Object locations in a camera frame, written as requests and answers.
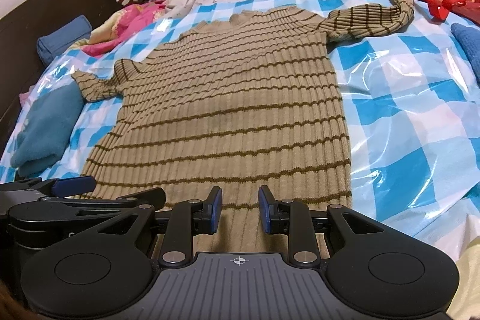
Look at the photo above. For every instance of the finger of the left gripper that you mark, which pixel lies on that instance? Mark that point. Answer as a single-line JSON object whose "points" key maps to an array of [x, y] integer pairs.
{"points": [[154, 196], [66, 187]]}

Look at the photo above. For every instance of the blue knit sweater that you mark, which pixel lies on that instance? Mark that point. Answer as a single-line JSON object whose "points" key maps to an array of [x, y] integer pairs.
{"points": [[469, 39]]}

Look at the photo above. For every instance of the blue white checkered plastic sheet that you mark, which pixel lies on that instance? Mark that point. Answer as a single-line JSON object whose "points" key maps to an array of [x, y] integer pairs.
{"points": [[412, 107]]}

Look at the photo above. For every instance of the teal folded cloth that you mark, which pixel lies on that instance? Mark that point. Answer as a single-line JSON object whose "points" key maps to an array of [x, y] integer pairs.
{"points": [[47, 130]]}

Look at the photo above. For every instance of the tan striped ribbed sweater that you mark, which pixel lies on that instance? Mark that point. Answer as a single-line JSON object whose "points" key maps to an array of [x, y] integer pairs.
{"points": [[239, 104]]}

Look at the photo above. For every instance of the blue folded pillow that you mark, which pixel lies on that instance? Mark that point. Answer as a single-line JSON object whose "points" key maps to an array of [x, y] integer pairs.
{"points": [[54, 44]]}

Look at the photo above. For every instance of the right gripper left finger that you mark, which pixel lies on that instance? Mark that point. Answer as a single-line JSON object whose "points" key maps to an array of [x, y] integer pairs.
{"points": [[183, 222]]}

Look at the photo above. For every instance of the pink floral blanket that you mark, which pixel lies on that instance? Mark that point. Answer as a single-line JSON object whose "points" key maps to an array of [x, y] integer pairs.
{"points": [[119, 27]]}

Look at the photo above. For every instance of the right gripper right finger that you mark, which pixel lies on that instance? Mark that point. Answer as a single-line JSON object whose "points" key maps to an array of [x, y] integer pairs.
{"points": [[293, 219]]}

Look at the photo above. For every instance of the dark wooden headboard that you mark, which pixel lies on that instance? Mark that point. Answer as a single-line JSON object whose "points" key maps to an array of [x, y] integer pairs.
{"points": [[20, 65]]}

